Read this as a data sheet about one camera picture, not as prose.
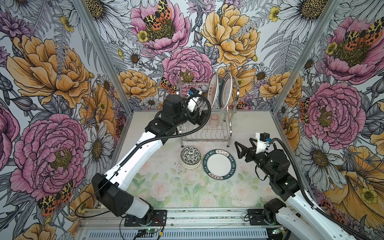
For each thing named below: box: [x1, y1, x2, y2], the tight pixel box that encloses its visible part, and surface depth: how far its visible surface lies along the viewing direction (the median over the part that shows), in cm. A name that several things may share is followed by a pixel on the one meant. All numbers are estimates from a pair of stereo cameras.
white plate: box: [203, 149, 237, 180], surface depth 94 cm
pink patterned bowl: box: [180, 146, 202, 165], surface depth 91 cm
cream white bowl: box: [180, 159, 201, 169], surface depth 87 cm
